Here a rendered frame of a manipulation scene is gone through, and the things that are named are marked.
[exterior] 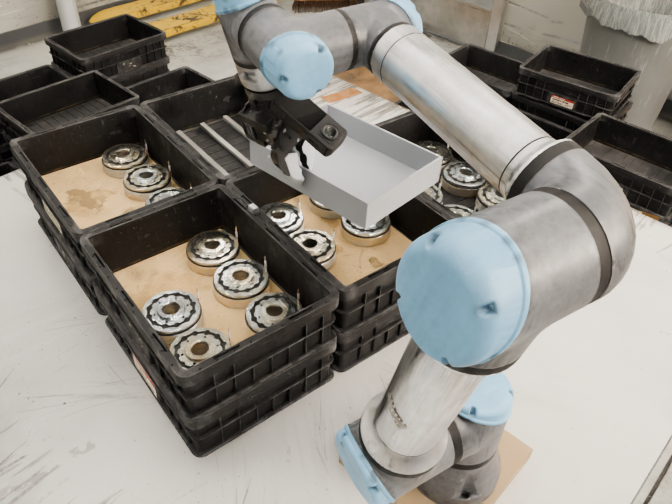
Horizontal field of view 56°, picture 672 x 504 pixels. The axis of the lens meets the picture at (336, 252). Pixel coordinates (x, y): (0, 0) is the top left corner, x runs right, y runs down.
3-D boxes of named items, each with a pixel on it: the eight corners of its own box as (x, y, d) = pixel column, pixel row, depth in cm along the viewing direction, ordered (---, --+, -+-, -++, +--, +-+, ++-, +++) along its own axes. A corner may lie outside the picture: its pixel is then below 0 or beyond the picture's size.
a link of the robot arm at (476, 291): (448, 475, 94) (639, 256, 51) (364, 527, 88) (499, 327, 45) (403, 407, 99) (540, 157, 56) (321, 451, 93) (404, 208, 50)
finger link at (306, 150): (296, 156, 110) (283, 118, 102) (322, 169, 107) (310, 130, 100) (284, 168, 109) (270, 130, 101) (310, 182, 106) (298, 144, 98)
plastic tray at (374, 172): (438, 181, 112) (442, 157, 109) (365, 229, 100) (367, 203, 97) (326, 126, 125) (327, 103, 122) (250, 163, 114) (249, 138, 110)
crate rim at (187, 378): (343, 305, 107) (344, 294, 105) (182, 392, 93) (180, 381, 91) (222, 191, 130) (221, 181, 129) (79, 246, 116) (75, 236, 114)
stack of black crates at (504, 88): (527, 138, 299) (545, 70, 277) (493, 162, 282) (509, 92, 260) (457, 108, 319) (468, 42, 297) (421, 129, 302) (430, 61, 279)
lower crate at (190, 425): (338, 380, 120) (341, 338, 113) (197, 466, 106) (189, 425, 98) (230, 265, 144) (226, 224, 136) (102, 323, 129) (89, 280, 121)
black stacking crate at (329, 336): (339, 342, 113) (342, 297, 106) (190, 428, 99) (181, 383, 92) (226, 228, 136) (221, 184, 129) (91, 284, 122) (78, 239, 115)
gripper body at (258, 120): (277, 113, 103) (259, 51, 94) (317, 131, 99) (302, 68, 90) (246, 142, 100) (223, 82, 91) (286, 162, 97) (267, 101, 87)
